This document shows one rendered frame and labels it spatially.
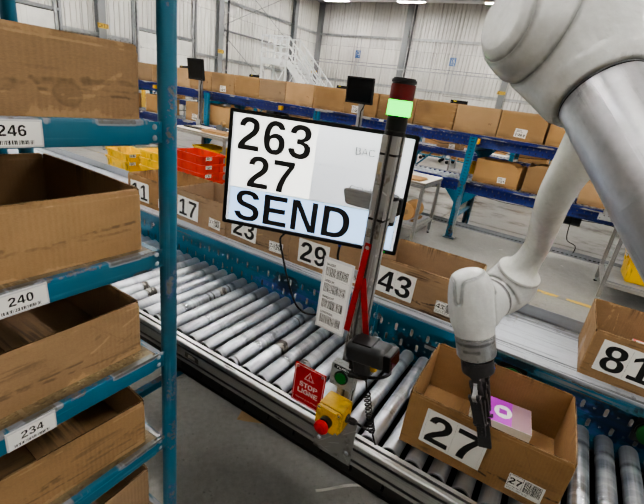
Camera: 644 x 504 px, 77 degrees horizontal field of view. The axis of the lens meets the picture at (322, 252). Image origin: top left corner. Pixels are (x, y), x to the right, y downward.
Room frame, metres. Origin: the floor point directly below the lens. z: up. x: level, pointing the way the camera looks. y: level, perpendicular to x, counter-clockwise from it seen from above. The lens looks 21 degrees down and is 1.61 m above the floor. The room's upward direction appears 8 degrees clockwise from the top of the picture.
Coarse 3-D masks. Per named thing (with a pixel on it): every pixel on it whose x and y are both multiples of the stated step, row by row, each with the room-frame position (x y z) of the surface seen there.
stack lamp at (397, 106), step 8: (392, 88) 0.88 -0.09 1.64; (400, 88) 0.87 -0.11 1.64; (408, 88) 0.87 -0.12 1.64; (392, 96) 0.88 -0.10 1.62; (400, 96) 0.87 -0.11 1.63; (408, 96) 0.87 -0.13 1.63; (392, 104) 0.88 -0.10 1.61; (400, 104) 0.87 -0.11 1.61; (408, 104) 0.87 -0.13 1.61; (392, 112) 0.87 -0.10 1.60; (400, 112) 0.87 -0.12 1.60; (408, 112) 0.88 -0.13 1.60
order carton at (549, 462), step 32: (448, 352) 1.12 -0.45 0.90; (416, 384) 0.92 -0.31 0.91; (448, 384) 1.11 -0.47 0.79; (512, 384) 1.03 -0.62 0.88; (544, 384) 0.99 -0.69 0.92; (416, 416) 0.87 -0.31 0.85; (448, 416) 0.83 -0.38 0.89; (544, 416) 0.98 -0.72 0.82; (576, 416) 0.87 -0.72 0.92; (512, 448) 0.76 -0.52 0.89; (544, 448) 0.91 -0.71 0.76; (576, 448) 0.75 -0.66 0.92; (480, 480) 0.78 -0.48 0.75; (544, 480) 0.72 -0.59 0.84
